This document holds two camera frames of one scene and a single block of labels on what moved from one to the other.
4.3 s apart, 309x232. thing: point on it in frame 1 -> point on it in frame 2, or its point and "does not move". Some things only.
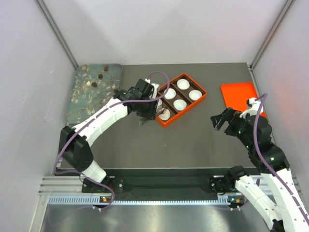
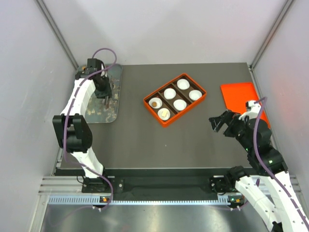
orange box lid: (236, 95) does not move
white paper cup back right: (195, 94) does not move
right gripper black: (218, 120) does not move
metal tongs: (141, 120) -> (106, 102)
